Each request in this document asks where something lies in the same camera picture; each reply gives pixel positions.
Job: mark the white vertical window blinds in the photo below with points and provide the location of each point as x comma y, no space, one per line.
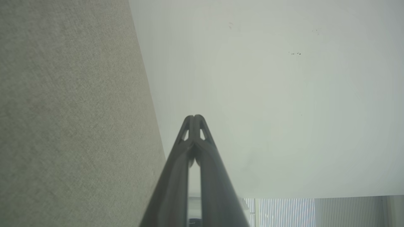
300,212

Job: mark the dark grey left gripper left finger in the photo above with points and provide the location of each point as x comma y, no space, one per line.
172,189

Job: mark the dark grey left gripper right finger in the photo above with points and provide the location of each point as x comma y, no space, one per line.
214,189

